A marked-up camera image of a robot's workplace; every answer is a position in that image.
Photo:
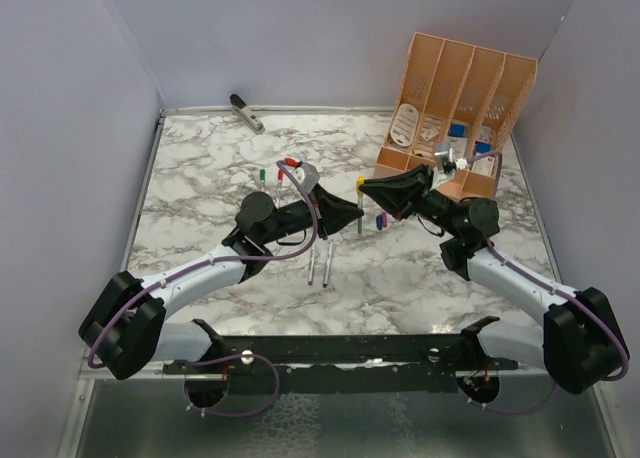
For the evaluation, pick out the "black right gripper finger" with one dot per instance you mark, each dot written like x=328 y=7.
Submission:
x=398 y=203
x=417 y=178

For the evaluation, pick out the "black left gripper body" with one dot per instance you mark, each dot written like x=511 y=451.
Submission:
x=294 y=217

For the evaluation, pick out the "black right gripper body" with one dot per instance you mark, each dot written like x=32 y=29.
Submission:
x=436 y=207

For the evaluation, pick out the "white marker orange end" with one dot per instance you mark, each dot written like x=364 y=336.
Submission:
x=360 y=207

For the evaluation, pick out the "white marker purple end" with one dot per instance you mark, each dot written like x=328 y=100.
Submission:
x=311 y=266

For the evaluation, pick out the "white marker red end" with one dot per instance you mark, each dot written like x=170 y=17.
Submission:
x=278 y=193

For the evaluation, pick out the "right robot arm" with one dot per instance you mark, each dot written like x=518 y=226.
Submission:
x=577 y=339

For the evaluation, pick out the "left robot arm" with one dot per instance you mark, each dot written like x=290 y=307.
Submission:
x=125 y=329

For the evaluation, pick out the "white marker blue end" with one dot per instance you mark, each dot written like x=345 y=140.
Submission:
x=328 y=264

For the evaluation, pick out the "white red card box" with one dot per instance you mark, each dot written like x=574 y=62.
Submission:
x=484 y=163

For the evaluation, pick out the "white oval perforated plate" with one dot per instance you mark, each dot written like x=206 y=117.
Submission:
x=404 y=125

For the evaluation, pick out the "blue white box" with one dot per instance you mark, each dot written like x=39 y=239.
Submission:
x=458 y=130

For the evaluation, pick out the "peach desk organizer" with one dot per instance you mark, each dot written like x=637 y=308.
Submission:
x=455 y=82

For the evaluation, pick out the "grey stapler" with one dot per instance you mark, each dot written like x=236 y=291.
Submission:
x=240 y=108

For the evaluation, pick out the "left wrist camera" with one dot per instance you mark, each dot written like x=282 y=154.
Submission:
x=307 y=176

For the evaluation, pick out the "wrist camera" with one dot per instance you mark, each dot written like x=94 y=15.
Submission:
x=447 y=164
x=307 y=176

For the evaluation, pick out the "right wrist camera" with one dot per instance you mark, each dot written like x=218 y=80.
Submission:
x=447 y=164

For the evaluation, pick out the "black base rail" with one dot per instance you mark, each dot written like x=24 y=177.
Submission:
x=337 y=364

